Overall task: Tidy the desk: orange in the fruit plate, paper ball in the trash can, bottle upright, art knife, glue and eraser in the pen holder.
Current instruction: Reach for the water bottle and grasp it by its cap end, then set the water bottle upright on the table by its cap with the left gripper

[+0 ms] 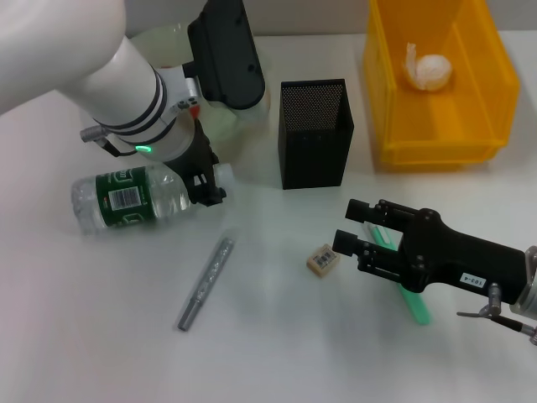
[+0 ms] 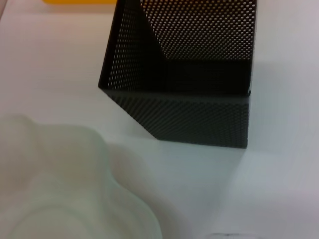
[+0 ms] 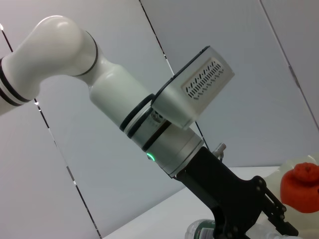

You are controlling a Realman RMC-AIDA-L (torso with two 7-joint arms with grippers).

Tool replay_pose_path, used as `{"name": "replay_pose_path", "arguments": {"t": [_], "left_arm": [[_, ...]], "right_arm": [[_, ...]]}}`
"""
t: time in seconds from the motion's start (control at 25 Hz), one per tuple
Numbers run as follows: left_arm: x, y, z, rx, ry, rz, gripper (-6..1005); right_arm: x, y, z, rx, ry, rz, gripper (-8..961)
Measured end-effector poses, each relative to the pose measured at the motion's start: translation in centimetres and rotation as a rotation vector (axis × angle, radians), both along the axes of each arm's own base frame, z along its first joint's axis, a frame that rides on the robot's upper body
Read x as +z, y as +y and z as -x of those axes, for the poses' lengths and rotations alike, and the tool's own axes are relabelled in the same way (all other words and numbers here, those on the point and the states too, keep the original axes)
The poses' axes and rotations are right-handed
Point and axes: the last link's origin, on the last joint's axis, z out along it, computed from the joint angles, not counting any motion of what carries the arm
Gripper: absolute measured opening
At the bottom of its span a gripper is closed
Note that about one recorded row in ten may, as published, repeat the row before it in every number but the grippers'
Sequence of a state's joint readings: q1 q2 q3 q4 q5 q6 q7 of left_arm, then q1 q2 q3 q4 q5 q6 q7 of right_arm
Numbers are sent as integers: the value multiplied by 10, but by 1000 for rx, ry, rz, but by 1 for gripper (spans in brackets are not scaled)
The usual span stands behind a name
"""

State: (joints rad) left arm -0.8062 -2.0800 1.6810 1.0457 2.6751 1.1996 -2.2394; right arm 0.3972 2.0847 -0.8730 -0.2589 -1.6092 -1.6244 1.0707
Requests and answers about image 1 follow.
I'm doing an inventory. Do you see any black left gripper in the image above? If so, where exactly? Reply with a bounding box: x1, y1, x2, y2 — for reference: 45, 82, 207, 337
165, 119, 228, 207

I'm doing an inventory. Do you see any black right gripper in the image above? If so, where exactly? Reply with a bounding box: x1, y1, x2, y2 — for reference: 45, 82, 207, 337
332, 199, 529, 306

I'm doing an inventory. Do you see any beige eraser with barcode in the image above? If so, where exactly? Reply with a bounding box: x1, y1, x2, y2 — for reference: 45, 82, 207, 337
305, 244, 340, 278

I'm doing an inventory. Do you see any clear green-label water bottle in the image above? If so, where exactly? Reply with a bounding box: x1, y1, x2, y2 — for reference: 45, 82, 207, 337
70, 162, 234, 236

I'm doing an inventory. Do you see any mint green pen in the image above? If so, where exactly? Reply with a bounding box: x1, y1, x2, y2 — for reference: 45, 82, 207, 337
362, 223, 431, 325

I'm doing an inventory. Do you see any white paper ball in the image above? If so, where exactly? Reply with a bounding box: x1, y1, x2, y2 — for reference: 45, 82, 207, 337
402, 41, 456, 92

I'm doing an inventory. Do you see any pale green glass fruit plate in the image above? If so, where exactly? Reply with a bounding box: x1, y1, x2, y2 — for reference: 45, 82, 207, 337
125, 25, 270, 167

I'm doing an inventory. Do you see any grey metallic pen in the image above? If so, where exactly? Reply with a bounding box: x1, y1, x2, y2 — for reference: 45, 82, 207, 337
175, 237, 235, 332

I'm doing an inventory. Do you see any black mesh pen holder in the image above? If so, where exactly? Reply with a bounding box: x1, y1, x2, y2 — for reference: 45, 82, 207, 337
278, 78, 356, 191

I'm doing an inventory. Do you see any yellow plastic bin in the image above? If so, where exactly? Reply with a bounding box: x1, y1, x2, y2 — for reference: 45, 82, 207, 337
362, 0, 521, 171

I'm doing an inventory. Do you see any left gripper cable with connector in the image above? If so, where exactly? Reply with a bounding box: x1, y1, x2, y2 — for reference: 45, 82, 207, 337
80, 127, 139, 159

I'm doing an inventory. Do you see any gripper cable with connector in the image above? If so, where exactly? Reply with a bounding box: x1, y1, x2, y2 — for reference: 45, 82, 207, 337
456, 283, 537, 337
80, 127, 139, 159

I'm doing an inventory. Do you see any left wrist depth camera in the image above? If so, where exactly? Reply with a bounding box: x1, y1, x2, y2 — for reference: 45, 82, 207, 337
161, 0, 267, 114

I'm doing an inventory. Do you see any right gripper cable with connector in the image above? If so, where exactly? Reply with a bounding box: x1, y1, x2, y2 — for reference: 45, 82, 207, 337
456, 283, 537, 337

